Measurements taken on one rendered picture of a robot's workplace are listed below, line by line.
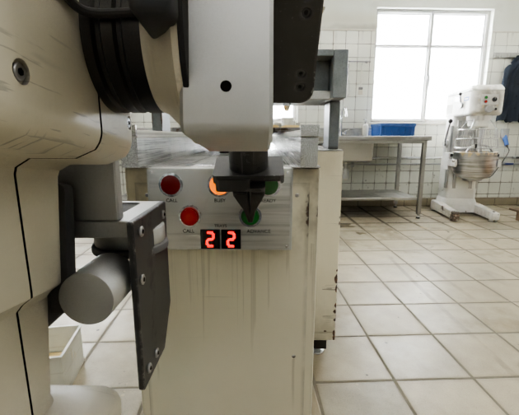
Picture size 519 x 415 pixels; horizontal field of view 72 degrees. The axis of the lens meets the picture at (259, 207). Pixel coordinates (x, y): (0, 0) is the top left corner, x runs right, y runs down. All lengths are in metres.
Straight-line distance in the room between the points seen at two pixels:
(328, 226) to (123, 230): 1.09
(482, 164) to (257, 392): 3.78
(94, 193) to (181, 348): 0.46
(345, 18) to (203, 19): 4.60
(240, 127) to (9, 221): 0.16
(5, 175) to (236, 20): 0.17
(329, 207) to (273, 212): 0.77
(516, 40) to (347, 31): 2.06
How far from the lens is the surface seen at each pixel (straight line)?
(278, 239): 0.60
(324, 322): 1.51
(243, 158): 0.50
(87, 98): 0.24
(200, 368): 0.76
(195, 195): 0.60
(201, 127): 0.20
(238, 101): 0.20
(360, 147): 4.03
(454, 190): 4.67
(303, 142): 0.58
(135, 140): 0.62
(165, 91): 0.22
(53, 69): 0.21
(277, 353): 0.73
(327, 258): 1.40
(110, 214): 0.34
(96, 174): 0.34
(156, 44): 0.21
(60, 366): 1.49
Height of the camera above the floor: 0.89
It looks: 11 degrees down
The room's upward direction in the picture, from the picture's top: straight up
